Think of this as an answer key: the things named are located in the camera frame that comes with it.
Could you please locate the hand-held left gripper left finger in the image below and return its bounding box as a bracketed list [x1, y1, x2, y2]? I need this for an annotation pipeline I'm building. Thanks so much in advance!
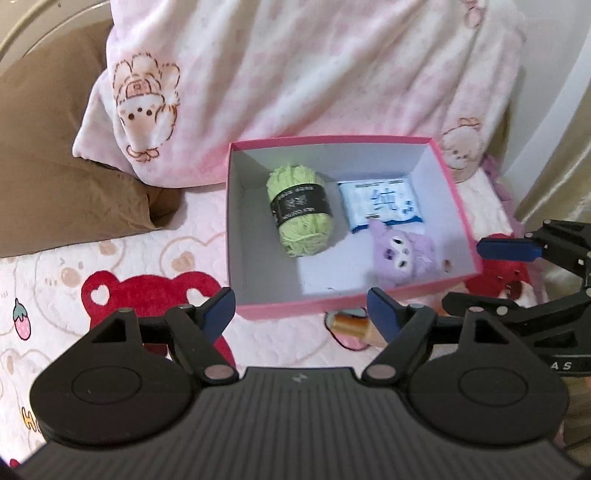
[85, 287, 239, 386]

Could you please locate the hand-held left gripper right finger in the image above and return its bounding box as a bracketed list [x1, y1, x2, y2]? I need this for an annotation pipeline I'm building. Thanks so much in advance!
[361, 287, 509, 386]

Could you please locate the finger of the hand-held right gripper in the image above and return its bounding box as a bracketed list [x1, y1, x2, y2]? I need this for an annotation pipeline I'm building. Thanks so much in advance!
[442, 288, 591, 333]
[477, 220, 591, 289]

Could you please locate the foundation bottle with gold cap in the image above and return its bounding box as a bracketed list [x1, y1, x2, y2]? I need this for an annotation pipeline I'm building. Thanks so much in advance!
[333, 310, 386, 347]

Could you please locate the purple plush toy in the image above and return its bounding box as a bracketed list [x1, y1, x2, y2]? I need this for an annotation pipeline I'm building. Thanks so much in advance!
[367, 219, 446, 289]

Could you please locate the pink cardboard box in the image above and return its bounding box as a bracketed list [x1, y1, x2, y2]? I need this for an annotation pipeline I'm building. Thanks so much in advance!
[226, 135, 484, 321]

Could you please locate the blue wet wipes pack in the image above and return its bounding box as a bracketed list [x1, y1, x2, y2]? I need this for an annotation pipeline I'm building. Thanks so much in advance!
[337, 178, 424, 234]

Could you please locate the green yarn ball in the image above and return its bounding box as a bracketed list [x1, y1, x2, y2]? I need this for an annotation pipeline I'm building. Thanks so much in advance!
[266, 165, 332, 258]

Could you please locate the beige curtain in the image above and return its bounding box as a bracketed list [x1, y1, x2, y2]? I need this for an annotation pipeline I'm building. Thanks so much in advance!
[515, 134, 591, 229]

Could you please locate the red bear print blanket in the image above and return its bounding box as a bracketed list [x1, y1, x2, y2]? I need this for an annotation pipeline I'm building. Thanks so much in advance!
[0, 164, 546, 462]

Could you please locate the brown pillow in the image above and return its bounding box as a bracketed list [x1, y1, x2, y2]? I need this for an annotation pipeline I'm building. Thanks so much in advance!
[0, 23, 183, 259]

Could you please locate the pink cartoon print quilt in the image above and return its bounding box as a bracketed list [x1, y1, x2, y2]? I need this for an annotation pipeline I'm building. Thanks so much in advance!
[73, 0, 529, 188]

